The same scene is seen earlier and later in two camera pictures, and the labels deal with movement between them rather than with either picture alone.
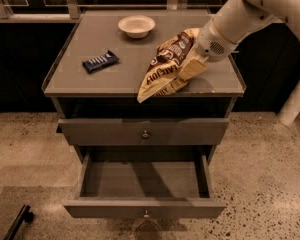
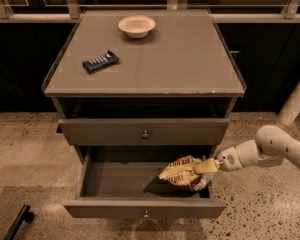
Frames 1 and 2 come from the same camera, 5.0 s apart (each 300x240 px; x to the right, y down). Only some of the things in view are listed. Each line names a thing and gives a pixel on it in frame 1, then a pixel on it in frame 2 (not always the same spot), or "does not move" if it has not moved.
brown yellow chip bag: (164, 76) to (181, 172)
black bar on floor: (24, 215) does not move
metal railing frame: (67, 6) does not move
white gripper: (210, 41) to (230, 160)
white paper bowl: (137, 26) does not move
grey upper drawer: (145, 132) does not move
